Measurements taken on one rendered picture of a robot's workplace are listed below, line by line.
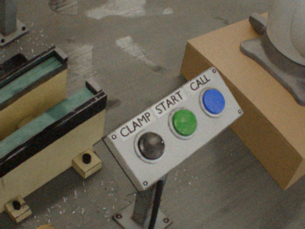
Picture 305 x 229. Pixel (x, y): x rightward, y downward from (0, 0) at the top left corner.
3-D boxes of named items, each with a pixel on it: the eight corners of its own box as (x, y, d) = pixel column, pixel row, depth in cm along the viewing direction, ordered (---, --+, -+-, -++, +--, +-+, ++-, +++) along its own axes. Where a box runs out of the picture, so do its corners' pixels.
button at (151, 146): (143, 167, 57) (151, 164, 56) (127, 144, 57) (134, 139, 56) (163, 153, 59) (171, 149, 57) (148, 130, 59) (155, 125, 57)
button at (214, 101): (206, 121, 62) (214, 117, 61) (192, 99, 62) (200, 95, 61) (222, 110, 64) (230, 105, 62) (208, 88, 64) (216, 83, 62)
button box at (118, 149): (125, 197, 60) (145, 191, 55) (89, 145, 60) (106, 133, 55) (224, 124, 68) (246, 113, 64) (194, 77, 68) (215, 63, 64)
